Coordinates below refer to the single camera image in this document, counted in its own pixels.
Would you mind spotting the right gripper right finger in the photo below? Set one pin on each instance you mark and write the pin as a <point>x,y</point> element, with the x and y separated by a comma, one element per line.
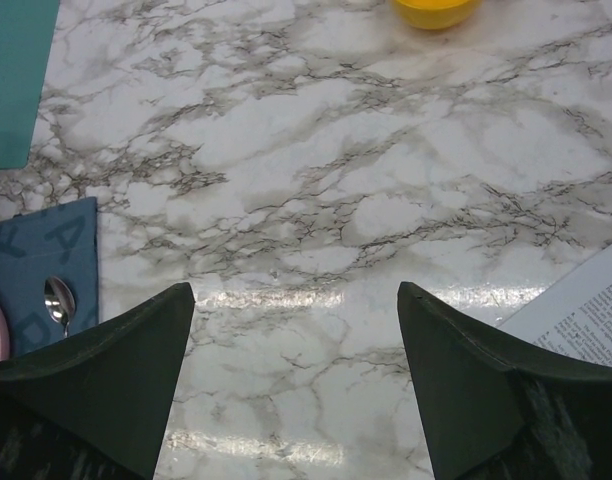
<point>496,407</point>

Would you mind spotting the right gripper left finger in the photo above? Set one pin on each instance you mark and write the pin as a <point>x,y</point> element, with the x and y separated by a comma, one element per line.
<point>96,405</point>

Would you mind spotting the teal folder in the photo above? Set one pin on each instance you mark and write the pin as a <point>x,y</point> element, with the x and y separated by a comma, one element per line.
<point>26,33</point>

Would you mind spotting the silver spoon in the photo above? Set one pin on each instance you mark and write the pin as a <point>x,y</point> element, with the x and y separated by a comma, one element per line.
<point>59,302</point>

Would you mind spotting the blue letter placemat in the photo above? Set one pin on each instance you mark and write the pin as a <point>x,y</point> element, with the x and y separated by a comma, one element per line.
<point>60,241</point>

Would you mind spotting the orange bowl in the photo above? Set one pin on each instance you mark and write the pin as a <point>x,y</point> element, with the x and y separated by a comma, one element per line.
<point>435,14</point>

